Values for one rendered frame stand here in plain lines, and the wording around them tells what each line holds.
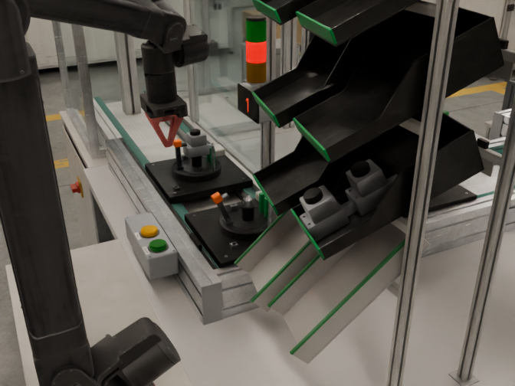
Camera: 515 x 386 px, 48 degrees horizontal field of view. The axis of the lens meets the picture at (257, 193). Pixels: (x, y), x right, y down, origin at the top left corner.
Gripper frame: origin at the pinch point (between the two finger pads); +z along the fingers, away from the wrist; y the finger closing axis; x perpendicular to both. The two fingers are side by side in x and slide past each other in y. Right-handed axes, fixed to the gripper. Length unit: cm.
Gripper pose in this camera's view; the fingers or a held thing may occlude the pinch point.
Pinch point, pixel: (168, 142)
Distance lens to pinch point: 117.0
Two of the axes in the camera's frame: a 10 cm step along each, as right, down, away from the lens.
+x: -9.1, 2.3, -3.5
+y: -4.2, -4.2, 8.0
